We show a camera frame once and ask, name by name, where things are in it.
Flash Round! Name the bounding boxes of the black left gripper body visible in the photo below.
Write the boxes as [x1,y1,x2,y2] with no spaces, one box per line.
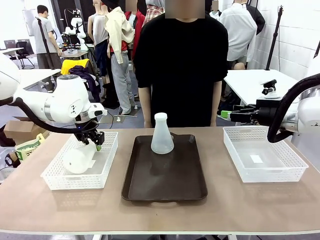
[74,119,105,146]

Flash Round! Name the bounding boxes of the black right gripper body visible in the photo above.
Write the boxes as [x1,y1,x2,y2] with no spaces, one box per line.
[254,98,283,125]

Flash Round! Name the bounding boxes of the translucent plastic conical flask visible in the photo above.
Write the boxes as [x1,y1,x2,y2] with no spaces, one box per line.
[62,142,101,175]
[150,112,175,155]

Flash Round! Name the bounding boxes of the person's right forearm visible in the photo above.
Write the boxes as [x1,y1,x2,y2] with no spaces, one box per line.
[138,86,153,123]

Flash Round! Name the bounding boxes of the person's left forearm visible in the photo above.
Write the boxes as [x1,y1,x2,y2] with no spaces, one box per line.
[210,80,222,122]

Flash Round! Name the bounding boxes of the white perforated plastic basket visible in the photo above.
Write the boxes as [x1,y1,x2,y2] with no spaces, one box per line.
[222,126,310,183]
[40,131,119,191]

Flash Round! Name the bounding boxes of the dark purple garment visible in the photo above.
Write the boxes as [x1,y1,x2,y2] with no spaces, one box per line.
[68,65,102,103]

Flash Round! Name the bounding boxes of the person's black shirt torso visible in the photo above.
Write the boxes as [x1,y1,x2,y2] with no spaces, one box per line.
[133,0,230,128]

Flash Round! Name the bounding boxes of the green and white bag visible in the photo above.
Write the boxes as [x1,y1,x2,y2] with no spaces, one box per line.
[14,133,46,162]

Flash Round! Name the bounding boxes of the brown cardboard box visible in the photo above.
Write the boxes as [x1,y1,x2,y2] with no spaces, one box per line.
[3,116,51,148]

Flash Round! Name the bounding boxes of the yellow garment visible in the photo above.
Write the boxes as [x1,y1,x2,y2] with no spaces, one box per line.
[60,58,90,77]

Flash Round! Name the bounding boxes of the mannequin white shirt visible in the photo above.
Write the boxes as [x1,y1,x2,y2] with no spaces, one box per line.
[217,0,258,71]

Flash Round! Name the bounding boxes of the black tripod stand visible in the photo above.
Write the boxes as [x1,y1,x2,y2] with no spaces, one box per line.
[34,16,59,70]
[264,4,285,71]

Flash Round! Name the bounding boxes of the wooden background work table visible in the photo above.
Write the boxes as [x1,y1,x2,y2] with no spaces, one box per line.
[57,48,89,61]

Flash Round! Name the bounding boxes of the mannequin cream jacket grey trousers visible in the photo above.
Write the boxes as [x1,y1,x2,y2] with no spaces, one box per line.
[103,0,137,116]

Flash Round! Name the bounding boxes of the mannequin black jacket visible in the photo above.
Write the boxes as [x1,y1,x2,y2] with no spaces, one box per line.
[246,2,266,36]

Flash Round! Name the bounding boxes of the mannequin white tank top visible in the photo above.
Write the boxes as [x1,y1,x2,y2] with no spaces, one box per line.
[87,0,111,86]

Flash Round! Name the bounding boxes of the background person grey shirt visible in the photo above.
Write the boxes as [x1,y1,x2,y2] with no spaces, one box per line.
[31,4,63,70]

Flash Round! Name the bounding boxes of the black office chair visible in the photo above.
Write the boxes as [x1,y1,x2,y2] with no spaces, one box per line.
[3,39,36,70]

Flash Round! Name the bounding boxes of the mannequin red vest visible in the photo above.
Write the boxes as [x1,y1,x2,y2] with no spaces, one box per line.
[124,4,146,101]

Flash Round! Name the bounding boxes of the mannequin plaid shirt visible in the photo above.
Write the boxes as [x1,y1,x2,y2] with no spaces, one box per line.
[142,0,167,27]

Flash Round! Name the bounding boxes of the black right arm cable sleeve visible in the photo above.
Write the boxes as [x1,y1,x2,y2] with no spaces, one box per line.
[266,73,320,144]

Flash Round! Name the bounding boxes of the grey mannequin base plate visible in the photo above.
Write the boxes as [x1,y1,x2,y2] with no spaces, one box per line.
[98,113,126,125]

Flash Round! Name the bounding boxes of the black camera on white base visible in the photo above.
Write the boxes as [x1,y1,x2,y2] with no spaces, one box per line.
[261,79,281,99]

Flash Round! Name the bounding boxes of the dark brown handled tray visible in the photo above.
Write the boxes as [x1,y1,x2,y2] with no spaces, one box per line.
[121,131,209,203]

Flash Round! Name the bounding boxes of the grey wall whiteboard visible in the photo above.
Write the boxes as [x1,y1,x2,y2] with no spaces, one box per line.
[21,9,36,37]

